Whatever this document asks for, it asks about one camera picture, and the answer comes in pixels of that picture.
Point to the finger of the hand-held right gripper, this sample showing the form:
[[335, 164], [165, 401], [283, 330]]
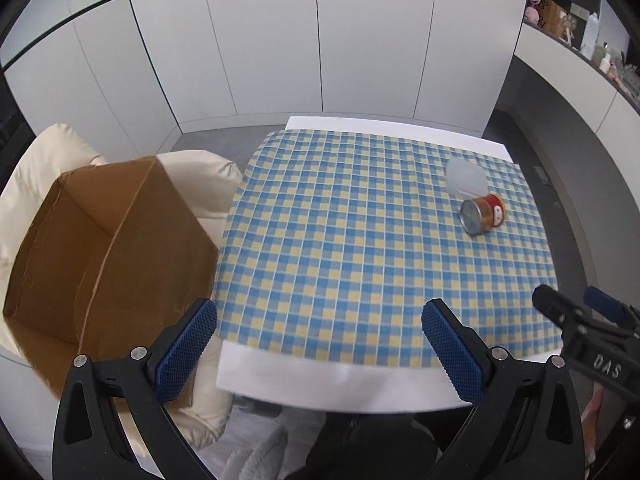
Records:
[[602, 302], [555, 302]]

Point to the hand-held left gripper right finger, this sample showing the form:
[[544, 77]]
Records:
[[452, 355]]

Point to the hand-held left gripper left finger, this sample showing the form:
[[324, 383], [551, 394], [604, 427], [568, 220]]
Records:
[[185, 355]]

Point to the brown cardboard box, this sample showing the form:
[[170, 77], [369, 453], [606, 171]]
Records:
[[125, 220]]

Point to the orange labelled tin can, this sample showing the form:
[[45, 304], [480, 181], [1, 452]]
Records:
[[487, 212]]

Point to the person's leg in black pants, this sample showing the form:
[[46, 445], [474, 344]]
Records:
[[370, 450]]

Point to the white fleece robe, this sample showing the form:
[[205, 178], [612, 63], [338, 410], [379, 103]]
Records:
[[265, 455]]

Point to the blue yellow checkered tablecloth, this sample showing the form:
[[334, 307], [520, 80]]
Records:
[[350, 235]]

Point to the cream padded chair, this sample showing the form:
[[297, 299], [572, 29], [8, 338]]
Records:
[[55, 145]]

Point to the white spray bottle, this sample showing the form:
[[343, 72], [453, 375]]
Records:
[[591, 35]]

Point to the brown paper bag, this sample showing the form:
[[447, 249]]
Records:
[[553, 16]]

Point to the pink plush toy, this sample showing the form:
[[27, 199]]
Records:
[[533, 16]]

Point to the wall socket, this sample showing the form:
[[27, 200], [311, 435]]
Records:
[[542, 176]]

